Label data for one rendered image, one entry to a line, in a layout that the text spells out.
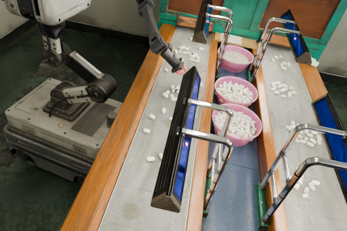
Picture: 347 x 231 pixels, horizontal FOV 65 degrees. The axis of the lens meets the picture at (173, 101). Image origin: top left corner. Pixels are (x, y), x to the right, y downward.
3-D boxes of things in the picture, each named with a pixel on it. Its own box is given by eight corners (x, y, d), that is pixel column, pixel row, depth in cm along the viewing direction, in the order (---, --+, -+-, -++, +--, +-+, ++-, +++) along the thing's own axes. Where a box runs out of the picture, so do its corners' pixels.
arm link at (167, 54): (158, 55, 149) (166, 49, 147) (159, 50, 155) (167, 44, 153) (167, 64, 152) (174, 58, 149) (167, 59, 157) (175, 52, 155)
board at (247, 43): (214, 41, 211) (214, 39, 210) (215, 33, 222) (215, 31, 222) (256, 49, 209) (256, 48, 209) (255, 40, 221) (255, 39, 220)
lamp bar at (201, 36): (191, 42, 146) (194, 29, 141) (201, 2, 194) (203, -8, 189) (206, 44, 146) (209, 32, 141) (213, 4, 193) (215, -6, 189)
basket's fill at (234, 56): (217, 68, 196) (219, 62, 193) (218, 53, 214) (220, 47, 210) (247, 75, 195) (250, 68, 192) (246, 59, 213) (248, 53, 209)
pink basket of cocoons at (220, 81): (219, 116, 158) (223, 104, 152) (206, 88, 178) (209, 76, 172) (259, 114, 164) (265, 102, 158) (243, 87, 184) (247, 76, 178)
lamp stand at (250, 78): (247, 88, 183) (271, 27, 155) (246, 72, 199) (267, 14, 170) (275, 94, 182) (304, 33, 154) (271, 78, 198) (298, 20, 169)
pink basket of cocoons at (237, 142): (206, 145, 140) (210, 132, 134) (209, 111, 160) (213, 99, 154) (257, 155, 139) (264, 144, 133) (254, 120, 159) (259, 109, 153)
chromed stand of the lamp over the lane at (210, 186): (160, 208, 111) (175, 133, 82) (169, 168, 126) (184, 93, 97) (206, 218, 110) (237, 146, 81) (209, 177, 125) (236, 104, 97)
